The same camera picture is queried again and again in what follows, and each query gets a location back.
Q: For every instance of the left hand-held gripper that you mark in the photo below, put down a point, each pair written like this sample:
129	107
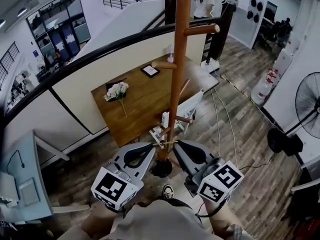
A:
112	186

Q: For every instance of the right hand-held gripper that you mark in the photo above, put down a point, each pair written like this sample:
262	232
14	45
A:
220	181

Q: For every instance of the brown wooden coat rack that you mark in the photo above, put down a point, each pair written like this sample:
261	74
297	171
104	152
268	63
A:
180	46

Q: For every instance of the person's left forearm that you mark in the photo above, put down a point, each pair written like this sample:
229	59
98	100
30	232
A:
100	221

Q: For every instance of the person's right forearm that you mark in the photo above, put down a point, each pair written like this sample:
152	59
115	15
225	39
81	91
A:
220	219

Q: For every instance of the person's black white sneaker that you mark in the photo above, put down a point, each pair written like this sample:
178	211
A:
168	192

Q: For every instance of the brown wooden table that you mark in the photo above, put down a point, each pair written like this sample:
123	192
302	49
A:
140	104

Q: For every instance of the white chair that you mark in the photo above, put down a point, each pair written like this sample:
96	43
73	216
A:
190	106

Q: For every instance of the person's beige shirt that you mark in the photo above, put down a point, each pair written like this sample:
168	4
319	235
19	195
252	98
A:
160	221

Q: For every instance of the pale flower bouquet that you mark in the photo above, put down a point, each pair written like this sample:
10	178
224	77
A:
117	89

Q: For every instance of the black table mat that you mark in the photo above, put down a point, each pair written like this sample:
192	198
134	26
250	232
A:
110	86

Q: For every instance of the black standing fan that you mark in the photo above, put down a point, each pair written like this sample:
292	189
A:
287	144

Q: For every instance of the clear water bottle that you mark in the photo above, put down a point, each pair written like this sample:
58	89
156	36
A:
261	94
271	77

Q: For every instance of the grey desk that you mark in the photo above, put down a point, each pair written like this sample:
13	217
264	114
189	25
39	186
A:
37	159

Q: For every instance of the small pink desk fan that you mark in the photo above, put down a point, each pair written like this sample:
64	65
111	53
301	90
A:
171	57

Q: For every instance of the black curved handrail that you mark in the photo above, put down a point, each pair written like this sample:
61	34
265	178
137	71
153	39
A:
100	52

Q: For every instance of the grey tablet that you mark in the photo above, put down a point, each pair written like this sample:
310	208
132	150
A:
29	191

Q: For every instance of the white cabinet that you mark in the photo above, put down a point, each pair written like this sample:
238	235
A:
283	60

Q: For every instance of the glass office partition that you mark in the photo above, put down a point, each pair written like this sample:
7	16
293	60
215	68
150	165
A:
62	34

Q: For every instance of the metal bar railing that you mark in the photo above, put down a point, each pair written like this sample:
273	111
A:
125	0

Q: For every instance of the black picture frame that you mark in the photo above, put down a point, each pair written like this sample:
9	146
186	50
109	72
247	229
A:
150	71

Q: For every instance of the dark wooden stair post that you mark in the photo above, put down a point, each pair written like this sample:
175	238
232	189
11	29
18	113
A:
222	34

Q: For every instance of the black headsets on wall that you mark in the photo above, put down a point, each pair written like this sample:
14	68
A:
250	15

